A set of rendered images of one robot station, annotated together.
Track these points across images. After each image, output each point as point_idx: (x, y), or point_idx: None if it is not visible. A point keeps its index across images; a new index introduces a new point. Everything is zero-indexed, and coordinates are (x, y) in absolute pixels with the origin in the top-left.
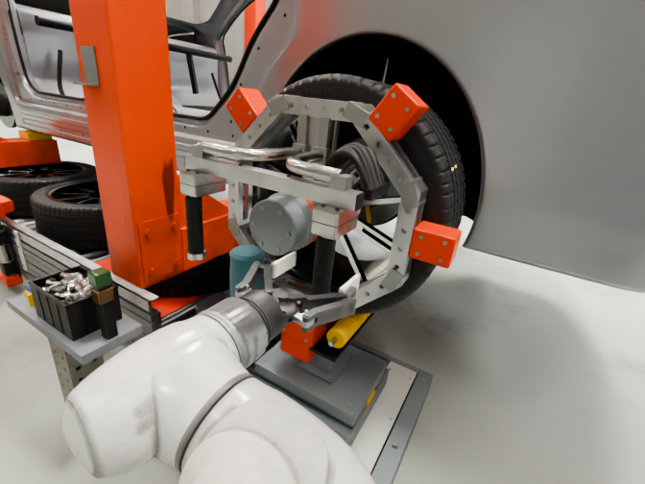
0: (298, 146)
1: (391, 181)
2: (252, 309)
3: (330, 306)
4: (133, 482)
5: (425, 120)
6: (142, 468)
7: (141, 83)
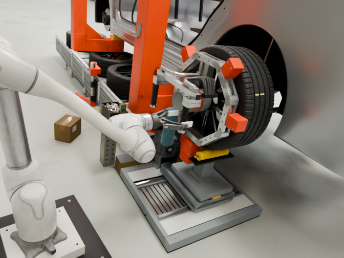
0: (197, 72)
1: None
2: (150, 116)
3: (174, 125)
4: (114, 188)
5: (248, 72)
6: (118, 186)
7: (153, 38)
